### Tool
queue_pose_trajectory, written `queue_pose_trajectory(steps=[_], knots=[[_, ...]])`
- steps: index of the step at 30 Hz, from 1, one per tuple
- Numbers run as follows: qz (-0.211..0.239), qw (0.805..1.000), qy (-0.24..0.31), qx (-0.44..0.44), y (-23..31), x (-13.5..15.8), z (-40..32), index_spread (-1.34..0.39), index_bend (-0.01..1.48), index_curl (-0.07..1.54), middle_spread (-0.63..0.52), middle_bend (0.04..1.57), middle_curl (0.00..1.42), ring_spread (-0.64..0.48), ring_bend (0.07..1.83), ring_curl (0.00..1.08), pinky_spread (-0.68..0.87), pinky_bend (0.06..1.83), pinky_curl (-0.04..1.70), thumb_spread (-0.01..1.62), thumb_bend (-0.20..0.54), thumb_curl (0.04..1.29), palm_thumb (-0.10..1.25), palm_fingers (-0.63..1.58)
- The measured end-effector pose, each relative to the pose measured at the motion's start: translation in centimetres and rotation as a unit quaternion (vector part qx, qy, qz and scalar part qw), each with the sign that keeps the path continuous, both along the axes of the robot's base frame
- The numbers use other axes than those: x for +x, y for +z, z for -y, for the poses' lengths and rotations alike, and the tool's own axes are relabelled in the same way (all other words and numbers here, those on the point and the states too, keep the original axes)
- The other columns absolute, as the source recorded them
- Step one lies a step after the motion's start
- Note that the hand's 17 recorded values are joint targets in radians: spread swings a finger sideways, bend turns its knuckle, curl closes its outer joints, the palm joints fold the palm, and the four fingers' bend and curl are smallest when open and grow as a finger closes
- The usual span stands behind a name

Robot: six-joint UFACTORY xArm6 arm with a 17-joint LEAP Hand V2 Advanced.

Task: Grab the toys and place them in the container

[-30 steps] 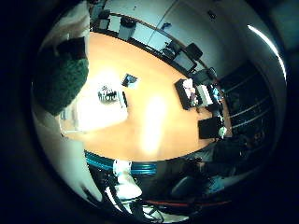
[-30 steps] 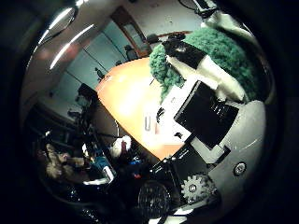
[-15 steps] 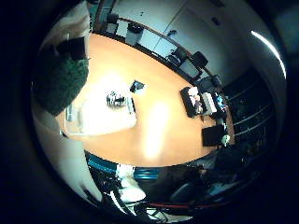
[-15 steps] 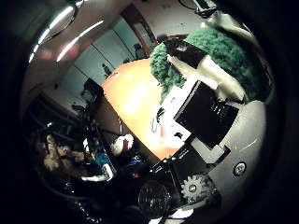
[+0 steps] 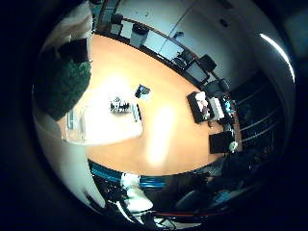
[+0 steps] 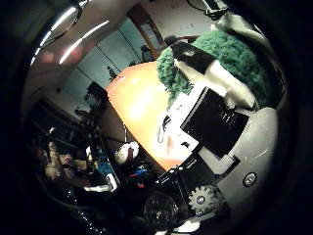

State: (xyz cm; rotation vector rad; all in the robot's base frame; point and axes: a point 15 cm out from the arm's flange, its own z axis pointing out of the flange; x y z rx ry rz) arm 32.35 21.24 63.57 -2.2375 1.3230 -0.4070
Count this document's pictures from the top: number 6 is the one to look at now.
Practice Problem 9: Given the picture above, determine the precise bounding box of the seated person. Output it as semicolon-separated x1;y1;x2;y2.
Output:
35;140;99;190

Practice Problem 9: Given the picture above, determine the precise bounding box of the ceiling light strip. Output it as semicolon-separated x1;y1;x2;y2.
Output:
29;5;79;67
58;20;111;66

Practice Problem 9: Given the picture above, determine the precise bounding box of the green plush toy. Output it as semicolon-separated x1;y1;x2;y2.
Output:
156;29;273;111

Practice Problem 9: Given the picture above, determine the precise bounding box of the brown wooden door frame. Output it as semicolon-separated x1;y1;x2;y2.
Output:
126;4;167;60

